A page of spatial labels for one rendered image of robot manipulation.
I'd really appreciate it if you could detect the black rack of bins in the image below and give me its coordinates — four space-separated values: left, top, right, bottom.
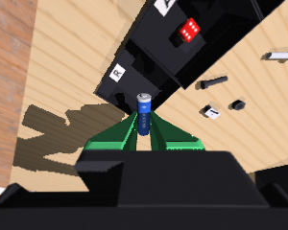
95 0 285 115

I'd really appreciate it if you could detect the red die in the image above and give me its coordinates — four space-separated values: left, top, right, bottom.
177 18 200 42

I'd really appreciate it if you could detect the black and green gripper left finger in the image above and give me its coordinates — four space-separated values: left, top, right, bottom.
82 110 138 151

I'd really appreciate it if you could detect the blue aa battery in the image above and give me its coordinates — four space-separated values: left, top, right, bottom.
136 93 151 136

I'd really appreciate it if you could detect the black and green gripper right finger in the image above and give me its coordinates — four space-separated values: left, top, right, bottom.
150 110 206 150

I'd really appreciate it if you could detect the dark grey bolt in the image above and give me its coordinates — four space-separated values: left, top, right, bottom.
201 76 228 89

